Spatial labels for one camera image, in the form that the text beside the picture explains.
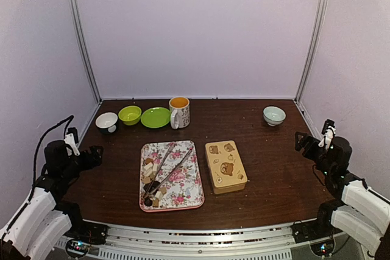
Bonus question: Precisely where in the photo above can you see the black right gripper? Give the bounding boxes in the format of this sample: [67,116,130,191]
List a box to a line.
[294,132,333,177]

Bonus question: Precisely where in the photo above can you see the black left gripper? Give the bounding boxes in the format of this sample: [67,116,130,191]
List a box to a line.
[61,145,103,181]

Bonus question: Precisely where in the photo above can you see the metal tongs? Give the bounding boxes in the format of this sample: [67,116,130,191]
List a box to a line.
[143,141,193,197]

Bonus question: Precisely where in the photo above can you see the white chocolate cube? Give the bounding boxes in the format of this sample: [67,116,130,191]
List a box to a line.
[155,191,163,200]

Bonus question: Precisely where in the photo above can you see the beige bear tin box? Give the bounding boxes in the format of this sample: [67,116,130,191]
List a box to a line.
[204,140,248,195]

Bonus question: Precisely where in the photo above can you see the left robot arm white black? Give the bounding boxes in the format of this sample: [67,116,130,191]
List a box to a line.
[1,116,108,259]

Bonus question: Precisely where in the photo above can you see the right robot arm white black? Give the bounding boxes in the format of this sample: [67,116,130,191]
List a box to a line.
[291,119,389,259]

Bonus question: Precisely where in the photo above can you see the dark round chocolate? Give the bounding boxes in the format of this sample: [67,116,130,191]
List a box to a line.
[144,198,153,207]
[144,181,160,191]

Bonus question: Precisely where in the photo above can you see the dark round chocolate front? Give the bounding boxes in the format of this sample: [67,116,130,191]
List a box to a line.
[144,198,153,207]

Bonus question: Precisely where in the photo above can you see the white black bowl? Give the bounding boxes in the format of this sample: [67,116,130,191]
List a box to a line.
[95,112,119,135]

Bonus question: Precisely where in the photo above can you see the pale blue ceramic bowl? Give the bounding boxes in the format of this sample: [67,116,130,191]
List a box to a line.
[263,106,286,127]

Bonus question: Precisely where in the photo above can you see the green plastic bowl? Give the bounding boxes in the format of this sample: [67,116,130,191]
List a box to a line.
[118,105,142,126]

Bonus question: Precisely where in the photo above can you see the green plastic plate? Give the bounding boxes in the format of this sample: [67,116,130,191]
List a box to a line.
[141,107,171,128]

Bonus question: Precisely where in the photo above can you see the floral rectangular tray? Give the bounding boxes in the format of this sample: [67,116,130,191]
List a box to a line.
[139,140,205,213]

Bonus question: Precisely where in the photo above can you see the white mug orange inside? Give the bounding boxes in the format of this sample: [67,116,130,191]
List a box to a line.
[169,97,190,130]

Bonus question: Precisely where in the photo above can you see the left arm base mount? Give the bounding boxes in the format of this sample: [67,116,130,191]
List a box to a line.
[65,221,108,245]

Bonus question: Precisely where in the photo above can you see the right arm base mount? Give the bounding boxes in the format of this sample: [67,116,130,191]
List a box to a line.
[291,219,333,244]

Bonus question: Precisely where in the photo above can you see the aluminium front rail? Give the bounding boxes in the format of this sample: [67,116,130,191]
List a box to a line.
[54,223,348,260]

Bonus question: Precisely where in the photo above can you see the right aluminium frame post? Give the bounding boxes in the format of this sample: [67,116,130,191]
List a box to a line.
[294,0,328,104]

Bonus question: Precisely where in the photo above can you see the aluminium frame post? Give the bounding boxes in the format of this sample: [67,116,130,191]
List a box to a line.
[69,0,102,104]
[294,0,328,104]

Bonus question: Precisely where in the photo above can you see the left aluminium frame post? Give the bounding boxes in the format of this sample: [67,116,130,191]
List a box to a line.
[69,0,102,104]

